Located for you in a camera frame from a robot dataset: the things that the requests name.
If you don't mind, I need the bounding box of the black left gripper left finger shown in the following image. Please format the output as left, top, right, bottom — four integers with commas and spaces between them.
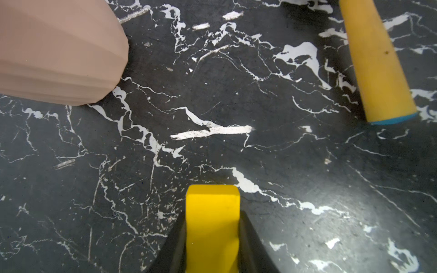
147, 211, 187, 273

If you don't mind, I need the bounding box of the pink ribbed plant pot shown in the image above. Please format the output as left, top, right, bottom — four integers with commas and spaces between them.
1, 1, 129, 106

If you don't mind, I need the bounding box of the yellow toy shovel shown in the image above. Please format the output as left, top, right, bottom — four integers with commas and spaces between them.
339, 0, 417, 125

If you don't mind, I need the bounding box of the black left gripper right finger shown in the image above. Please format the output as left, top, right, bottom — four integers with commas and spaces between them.
238, 210, 279, 273

